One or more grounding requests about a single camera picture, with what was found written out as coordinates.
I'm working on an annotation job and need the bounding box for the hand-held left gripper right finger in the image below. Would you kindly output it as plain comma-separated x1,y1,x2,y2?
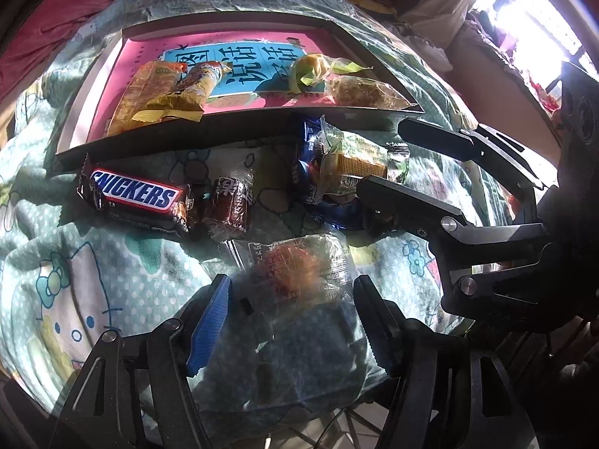
353,275,534,449

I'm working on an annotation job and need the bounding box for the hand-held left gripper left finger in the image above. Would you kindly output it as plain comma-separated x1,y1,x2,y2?
49,274,232,449

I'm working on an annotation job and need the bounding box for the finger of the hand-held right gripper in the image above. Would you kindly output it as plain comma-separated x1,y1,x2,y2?
356,175,549,312
398,118,560,227

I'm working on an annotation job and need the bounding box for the green clear biscuit packet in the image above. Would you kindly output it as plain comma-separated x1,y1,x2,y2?
317,118,411,193

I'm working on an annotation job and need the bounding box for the clear brown cake packet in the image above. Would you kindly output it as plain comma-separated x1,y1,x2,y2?
326,76,418,114

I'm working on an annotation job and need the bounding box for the clear orange-red cake packet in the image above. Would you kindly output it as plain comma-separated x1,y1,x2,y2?
233,233,353,312

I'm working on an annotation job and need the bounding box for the blue cookie packet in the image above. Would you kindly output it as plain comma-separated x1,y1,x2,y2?
289,116,367,231

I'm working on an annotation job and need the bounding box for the small dark candy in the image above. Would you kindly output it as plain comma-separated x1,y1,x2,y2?
203,175,254,244

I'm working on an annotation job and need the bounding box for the yellow-green clear pastry packet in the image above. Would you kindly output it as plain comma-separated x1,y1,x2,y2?
289,53,371,100

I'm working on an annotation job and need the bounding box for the brown chocolate bar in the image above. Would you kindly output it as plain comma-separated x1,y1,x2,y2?
76,154,194,244

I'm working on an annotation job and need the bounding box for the shallow grey cardboard box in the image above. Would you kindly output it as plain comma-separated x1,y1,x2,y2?
51,14,426,175

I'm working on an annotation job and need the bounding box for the yellow snack packet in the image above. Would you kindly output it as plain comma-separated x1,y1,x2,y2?
133,60,231,123

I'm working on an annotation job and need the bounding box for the orange snack packet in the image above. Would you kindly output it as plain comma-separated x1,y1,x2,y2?
107,60,188,137

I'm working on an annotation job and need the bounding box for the cartoon printed blanket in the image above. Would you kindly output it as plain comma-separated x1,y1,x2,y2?
0,0,516,424

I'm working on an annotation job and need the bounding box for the beige curtain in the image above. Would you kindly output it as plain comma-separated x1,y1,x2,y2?
402,0,521,44

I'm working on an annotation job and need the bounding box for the window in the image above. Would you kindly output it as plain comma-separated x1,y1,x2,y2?
468,0,599,86

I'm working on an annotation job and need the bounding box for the pink and blue book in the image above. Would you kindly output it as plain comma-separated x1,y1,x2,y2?
86,28,389,143

